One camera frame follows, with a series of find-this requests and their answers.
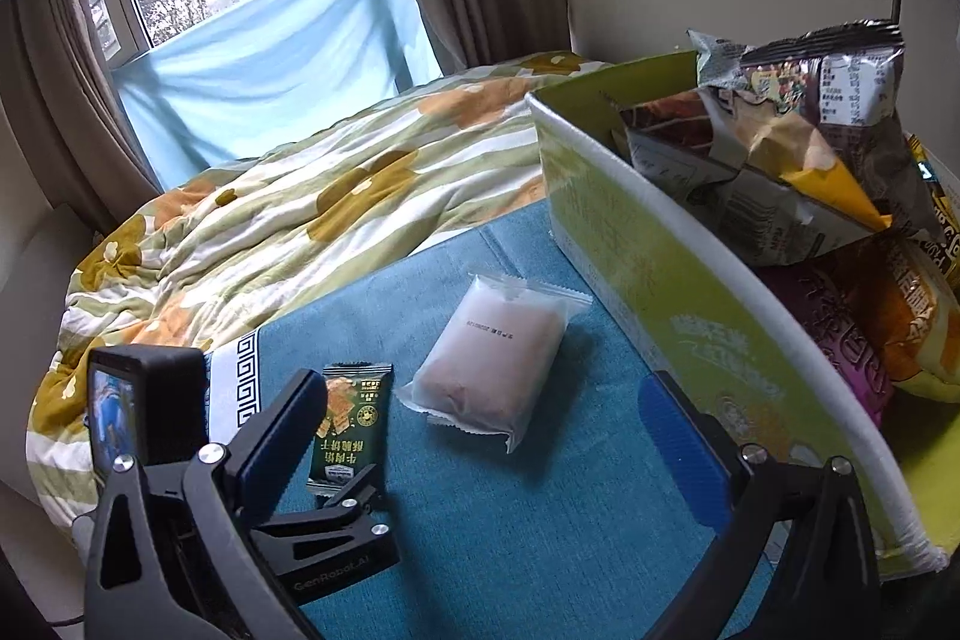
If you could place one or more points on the silver packet with yellow corner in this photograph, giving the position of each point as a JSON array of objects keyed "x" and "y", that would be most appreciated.
[{"x": 750, "y": 212}]

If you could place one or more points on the reddish brown snack packet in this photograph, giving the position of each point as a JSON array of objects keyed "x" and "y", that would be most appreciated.
[{"x": 664, "y": 111}]

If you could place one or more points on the green cardboard box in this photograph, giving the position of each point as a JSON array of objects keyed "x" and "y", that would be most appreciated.
[{"x": 675, "y": 280}]

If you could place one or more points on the small dark green cracker packet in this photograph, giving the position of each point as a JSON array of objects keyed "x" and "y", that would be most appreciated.
[{"x": 349, "y": 407}]

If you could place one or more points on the purple potato chips bag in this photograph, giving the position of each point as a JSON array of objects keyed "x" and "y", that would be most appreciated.
[{"x": 825, "y": 325}]

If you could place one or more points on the light blue window cloth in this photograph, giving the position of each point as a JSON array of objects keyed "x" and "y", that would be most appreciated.
[{"x": 277, "y": 63}]

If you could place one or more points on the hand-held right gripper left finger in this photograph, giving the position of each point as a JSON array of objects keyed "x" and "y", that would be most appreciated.
[{"x": 274, "y": 441}]

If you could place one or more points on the yellow printed snack packet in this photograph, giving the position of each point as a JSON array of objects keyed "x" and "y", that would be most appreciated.
[{"x": 937, "y": 190}]

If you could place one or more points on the floral striped quilt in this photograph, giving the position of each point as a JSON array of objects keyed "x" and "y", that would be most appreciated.
[{"x": 262, "y": 212}]

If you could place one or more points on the white translucent pastry packet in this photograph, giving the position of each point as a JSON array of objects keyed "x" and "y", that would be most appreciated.
[{"x": 487, "y": 370}]

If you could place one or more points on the crumpled grey snack packet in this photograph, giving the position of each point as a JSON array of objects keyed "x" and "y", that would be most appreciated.
[{"x": 716, "y": 57}]

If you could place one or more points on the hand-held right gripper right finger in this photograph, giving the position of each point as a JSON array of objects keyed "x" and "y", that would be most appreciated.
[{"x": 679, "y": 437}]

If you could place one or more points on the dark brown snack packet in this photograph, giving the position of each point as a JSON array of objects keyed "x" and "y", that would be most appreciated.
[{"x": 847, "y": 108}]

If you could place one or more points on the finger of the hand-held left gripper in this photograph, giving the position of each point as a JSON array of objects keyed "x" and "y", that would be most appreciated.
[{"x": 330, "y": 557}]

